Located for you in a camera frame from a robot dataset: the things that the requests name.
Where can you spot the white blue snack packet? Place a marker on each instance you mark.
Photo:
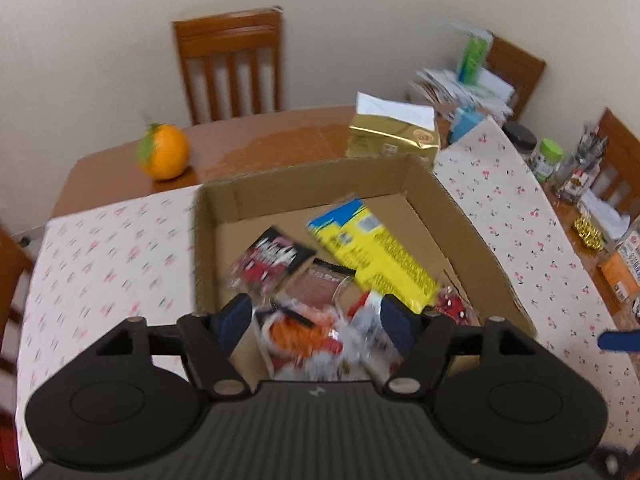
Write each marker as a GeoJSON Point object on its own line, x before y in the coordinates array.
{"type": "Point", "coordinates": [378, 355]}

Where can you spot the pile of white papers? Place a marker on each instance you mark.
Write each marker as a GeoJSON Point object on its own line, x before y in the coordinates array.
{"type": "Point", "coordinates": [441, 87]}

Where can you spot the dark clear snack packet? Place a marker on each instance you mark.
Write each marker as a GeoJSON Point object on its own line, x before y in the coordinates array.
{"type": "Point", "coordinates": [320, 284]}

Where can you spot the black red snack packet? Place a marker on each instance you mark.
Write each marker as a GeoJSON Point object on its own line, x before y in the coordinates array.
{"type": "Point", "coordinates": [271, 260]}

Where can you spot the yellow blue noodle packet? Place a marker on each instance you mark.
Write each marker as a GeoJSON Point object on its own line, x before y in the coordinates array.
{"type": "Point", "coordinates": [354, 237]}

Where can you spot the wooden chair near right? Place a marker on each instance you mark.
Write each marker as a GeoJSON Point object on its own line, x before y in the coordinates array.
{"type": "Point", "coordinates": [618, 181]}

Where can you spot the orange with green leaf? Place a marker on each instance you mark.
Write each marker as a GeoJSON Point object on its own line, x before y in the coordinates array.
{"type": "Point", "coordinates": [163, 152]}

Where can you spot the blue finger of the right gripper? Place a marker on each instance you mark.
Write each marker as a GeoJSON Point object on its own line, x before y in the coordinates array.
{"type": "Point", "coordinates": [620, 341]}

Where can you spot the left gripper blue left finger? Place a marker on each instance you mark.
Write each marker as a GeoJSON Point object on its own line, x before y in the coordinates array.
{"type": "Point", "coordinates": [208, 341]}

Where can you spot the orange carrot strip packet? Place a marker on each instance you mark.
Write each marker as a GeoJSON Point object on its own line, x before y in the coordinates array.
{"type": "Point", "coordinates": [305, 344]}

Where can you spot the wooden chair far right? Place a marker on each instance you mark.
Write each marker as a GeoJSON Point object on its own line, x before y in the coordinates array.
{"type": "Point", "coordinates": [516, 67]}

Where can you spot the green lid bottle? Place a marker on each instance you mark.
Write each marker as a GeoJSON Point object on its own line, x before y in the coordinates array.
{"type": "Point", "coordinates": [546, 157]}

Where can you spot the red orange spicy packet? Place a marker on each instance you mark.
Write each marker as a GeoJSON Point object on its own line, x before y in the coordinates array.
{"type": "Point", "coordinates": [449, 303]}

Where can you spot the wooden chair at far end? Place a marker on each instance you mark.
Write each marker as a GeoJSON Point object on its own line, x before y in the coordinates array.
{"type": "Point", "coordinates": [227, 41]}

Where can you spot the cherry print tablecloth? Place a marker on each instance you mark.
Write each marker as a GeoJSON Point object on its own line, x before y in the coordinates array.
{"type": "Point", "coordinates": [135, 258]}

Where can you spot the clear jar with pens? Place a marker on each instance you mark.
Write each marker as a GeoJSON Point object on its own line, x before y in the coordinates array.
{"type": "Point", "coordinates": [578, 170]}

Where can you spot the open cardboard box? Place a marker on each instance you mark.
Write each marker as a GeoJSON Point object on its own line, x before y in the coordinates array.
{"type": "Point", "coordinates": [230, 214]}

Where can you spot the wooden chair at left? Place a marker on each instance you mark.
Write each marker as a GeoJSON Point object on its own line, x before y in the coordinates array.
{"type": "Point", "coordinates": [14, 264]}

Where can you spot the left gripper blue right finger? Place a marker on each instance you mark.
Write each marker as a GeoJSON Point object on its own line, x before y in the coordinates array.
{"type": "Point", "coordinates": [423, 342]}

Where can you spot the black lid glass jar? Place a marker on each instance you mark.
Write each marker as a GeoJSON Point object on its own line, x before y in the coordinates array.
{"type": "Point", "coordinates": [523, 140]}

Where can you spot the light blue small box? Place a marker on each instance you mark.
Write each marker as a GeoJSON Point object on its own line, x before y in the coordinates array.
{"type": "Point", "coordinates": [465, 119]}

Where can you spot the gold tissue pack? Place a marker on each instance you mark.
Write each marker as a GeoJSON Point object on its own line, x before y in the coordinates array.
{"type": "Point", "coordinates": [389, 128]}

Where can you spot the gold ornament coaster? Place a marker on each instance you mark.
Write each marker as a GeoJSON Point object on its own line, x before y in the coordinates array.
{"type": "Point", "coordinates": [590, 236]}

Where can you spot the orange label clear box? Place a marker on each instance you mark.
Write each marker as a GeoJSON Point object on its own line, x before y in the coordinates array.
{"type": "Point", "coordinates": [621, 269]}

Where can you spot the green white carton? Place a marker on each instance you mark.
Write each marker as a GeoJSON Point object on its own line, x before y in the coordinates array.
{"type": "Point", "coordinates": [474, 54]}

